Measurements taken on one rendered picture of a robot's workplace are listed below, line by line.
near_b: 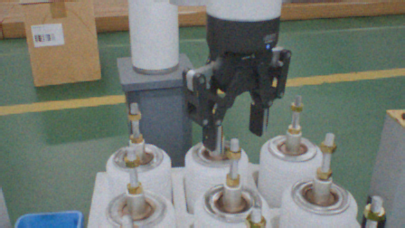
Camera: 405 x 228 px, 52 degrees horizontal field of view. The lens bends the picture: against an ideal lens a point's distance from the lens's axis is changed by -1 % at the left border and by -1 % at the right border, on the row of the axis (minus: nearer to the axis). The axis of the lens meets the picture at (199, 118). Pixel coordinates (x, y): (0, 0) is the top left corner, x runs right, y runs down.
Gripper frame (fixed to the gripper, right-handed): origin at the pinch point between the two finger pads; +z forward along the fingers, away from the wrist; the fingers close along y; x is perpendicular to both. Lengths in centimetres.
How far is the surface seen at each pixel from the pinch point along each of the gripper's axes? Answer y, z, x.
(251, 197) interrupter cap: 2.1, 9.7, -1.3
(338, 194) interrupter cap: 11.6, 9.6, -7.7
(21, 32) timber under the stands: 23, 34, 181
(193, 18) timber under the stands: 103, 32, 145
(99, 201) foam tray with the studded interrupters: -10.2, 17.3, 18.8
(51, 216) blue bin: -15.7, 23.9, 27.9
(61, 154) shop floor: -1, 36, 65
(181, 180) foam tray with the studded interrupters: 2.9, 17.3, 15.6
